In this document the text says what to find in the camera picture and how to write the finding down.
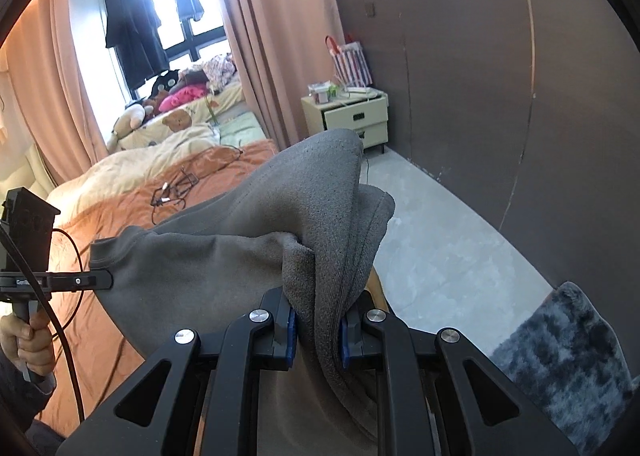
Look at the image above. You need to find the grey fluffy rug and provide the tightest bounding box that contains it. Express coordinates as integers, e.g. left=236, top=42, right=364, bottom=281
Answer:
left=490, top=281, right=633, bottom=454

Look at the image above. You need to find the person's left forearm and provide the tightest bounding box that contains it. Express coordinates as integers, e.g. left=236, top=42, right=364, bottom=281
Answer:
left=0, top=348, right=56, bottom=437

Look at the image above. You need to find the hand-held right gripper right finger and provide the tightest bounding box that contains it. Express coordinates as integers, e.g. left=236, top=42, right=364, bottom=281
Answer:
left=339, top=300, right=581, bottom=456

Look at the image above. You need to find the person's left hand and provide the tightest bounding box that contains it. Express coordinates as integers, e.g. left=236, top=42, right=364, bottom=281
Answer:
left=0, top=313, right=56, bottom=379

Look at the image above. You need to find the thin black cable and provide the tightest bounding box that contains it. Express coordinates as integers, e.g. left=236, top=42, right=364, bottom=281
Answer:
left=170, top=146, right=246, bottom=187

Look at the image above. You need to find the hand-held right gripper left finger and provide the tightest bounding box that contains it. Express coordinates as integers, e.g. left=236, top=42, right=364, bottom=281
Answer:
left=55, top=286, right=301, bottom=456

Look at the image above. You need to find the orange blanket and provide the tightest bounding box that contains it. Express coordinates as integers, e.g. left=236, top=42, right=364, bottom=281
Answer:
left=30, top=138, right=278, bottom=442

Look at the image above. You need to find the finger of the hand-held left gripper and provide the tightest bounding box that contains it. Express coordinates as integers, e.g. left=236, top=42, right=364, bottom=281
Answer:
left=47, top=271, right=114, bottom=293

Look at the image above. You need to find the beige plush toy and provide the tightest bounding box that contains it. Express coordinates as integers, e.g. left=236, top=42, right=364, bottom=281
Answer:
left=111, top=103, right=156, bottom=149

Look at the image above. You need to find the black plush toy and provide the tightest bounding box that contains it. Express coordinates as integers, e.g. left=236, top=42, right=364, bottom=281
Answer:
left=150, top=70, right=181, bottom=96

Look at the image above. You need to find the cream nightstand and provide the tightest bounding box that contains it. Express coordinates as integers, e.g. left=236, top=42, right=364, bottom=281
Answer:
left=301, top=88, right=390, bottom=154

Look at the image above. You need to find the bear print quilt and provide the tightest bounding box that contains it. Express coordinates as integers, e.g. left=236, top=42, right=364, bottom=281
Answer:
left=112, top=83, right=273, bottom=154

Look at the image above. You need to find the thick black gripper cable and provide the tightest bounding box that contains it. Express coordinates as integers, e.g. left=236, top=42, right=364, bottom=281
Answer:
left=0, top=228, right=86, bottom=429

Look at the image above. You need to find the cream bed headboard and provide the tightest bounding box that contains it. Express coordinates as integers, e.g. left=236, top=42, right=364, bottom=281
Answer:
left=0, top=143, right=53, bottom=199

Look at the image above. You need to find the large dark hanging garment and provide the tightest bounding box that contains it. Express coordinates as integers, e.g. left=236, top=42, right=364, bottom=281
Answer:
left=104, top=0, right=171, bottom=91

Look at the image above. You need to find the black framed window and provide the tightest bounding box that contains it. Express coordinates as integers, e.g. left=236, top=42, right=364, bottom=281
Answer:
left=92, top=0, right=228, bottom=101

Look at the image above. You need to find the striped tote bag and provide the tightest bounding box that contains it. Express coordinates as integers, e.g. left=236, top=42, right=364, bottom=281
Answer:
left=325, top=34, right=373, bottom=89

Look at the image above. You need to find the black cable with white plugs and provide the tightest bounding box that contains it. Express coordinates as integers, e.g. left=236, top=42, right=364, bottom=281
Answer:
left=150, top=168, right=201, bottom=224

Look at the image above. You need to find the cream duvet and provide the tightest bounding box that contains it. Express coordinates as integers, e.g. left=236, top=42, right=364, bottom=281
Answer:
left=47, top=123, right=223, bottom=217

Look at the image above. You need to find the pink curtain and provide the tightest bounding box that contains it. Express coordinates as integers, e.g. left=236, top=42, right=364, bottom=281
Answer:
left=0, top=0, right=111, bottom=187
left=200, top=0, right=346, bottom=151

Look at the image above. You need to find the floral clothes pile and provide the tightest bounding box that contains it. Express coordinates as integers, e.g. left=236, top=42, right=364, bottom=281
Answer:
left=200, top=53, right=238, bottom=92

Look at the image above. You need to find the pink clothes pile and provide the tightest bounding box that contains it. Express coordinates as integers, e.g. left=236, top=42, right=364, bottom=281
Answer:
left=157, top=86, right=208, bottom=114

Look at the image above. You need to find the small green white box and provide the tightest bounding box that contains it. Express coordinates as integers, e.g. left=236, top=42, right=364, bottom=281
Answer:
left=307, top=82, right=341, bottom=104

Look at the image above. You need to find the grey t-shirt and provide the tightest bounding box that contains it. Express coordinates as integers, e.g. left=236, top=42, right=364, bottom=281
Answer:
left=90, top=128, right=396, bottom=456

